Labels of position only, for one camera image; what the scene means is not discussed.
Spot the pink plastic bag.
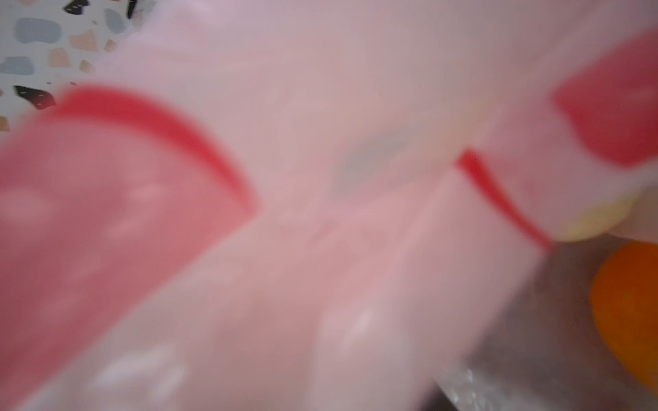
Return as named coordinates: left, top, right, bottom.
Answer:
left=1, top=1, right=657, bottom=410

